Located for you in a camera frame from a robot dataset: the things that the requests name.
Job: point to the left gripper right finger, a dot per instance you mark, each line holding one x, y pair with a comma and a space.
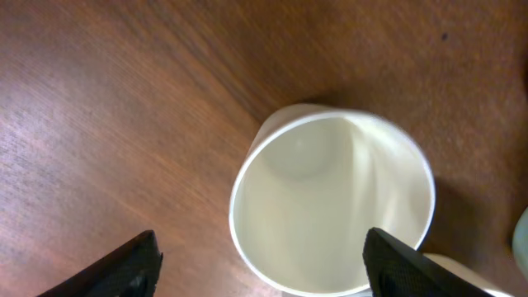
396, 270

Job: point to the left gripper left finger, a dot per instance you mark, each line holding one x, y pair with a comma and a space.
132, 270

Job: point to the grey cup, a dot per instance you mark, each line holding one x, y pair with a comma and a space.
467, 274

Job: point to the cream cup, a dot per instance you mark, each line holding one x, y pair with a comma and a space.
315, 180

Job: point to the white small bowl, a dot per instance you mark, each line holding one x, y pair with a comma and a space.
519, 243

